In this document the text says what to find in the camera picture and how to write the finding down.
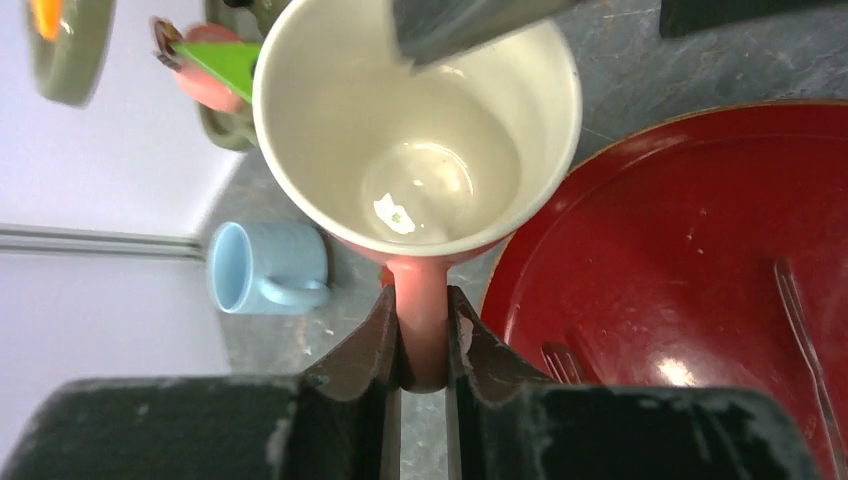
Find round red tray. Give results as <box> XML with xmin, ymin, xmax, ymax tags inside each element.
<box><xmin>481</xmin><ymin>100</ymin><xmax>847</xmax><ymax>479</ymax></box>

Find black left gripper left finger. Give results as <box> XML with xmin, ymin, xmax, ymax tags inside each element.
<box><xmin>1</xmin><ymin>288</ymin><xmax>401</xmax><ymax>479</ymax></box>

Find light blue mug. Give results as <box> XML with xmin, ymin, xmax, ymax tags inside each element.
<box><xmin>207</xmin><ymin>222</ymin><xmax>330</xmax><ymax>315</ymax></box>

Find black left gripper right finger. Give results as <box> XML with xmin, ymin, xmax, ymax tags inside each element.
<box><xmin>446</xmin><ymin>286</ymin><xmax>819</xmax><ymax>479</ymax></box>

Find chocolate white tart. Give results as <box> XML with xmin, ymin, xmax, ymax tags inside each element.
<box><xmin>151</xmin><ymin>17</ymin><xmax>183</xmax><ymax>72</ymax></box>

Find green cake slice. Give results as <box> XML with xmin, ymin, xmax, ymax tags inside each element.
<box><xmin>173</xmin><ymin>42</ymin><xmax>261</xmax><ymax>104</ymax></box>

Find metal tongs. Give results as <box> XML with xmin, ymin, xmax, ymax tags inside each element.
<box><xmin>539</xmin><ymin>256</ymin><xmax>848</xmax><ymax>480</ymax></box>

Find pink mug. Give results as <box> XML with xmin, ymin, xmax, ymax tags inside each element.
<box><xmin>252</xmin><ymin>1</ymin><xmax>582</xmax><ymax>393</ymax></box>

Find green three-tier stand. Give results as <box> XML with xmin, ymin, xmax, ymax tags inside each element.
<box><xmin>21</xmin><ymin>1</ymin><xmax>288</xmax><ymax>151</ymax></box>

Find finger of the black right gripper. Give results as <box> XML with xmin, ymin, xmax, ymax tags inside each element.
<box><xmin>391</xmin><ymin>0</ymin><xmax>577</xmax><ymax>67</ymax></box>

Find round orange cookie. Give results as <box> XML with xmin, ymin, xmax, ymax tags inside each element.
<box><xmin>29</xmin><ymin>0</ymin><xmax>63</xmax><ymax>42</ymax></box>

